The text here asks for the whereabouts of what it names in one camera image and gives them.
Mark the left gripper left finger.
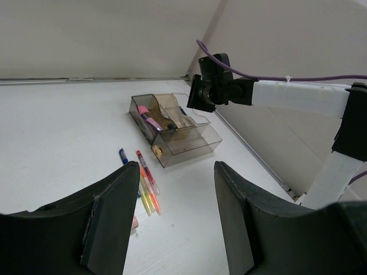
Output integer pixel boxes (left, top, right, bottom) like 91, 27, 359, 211
1, 161, 140, 274

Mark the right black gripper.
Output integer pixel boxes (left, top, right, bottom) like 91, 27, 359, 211
187, 57, 255, 112

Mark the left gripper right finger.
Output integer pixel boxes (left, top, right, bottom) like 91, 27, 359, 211
214, 161, 366, 274

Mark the orange highlighter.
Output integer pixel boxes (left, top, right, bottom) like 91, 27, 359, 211
140, 166, 162, 215

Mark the blue gel pen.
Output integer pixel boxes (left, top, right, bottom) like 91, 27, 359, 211
119, 148, 129, 165

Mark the red gel pen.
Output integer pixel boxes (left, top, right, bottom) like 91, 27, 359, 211
136, 150, 160, 195

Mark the clear glue bottle blue cap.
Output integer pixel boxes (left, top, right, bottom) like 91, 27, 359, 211
165, 121, 176, 131

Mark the yellow highlighter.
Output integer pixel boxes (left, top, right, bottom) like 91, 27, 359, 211
139, 183, 152, 216

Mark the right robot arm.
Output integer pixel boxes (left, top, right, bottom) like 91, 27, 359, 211
188, 53, 366, 209

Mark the transparent desk organizer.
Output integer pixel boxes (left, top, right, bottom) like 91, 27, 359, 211
129, 93, 222, 168

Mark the pink correction tape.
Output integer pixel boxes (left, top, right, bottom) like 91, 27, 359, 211
131, 216, 139, 230

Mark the gold binder clip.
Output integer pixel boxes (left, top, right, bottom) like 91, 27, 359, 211
152, 145, 164, 159

